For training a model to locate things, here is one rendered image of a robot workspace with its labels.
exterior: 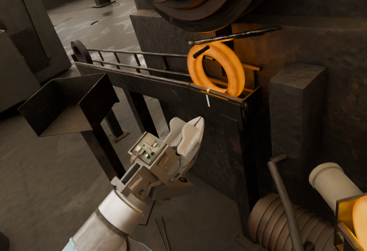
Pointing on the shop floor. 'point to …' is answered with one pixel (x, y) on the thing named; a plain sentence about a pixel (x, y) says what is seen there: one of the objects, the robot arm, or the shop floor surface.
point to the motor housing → (257, 214)
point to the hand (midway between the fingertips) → (199, 124)
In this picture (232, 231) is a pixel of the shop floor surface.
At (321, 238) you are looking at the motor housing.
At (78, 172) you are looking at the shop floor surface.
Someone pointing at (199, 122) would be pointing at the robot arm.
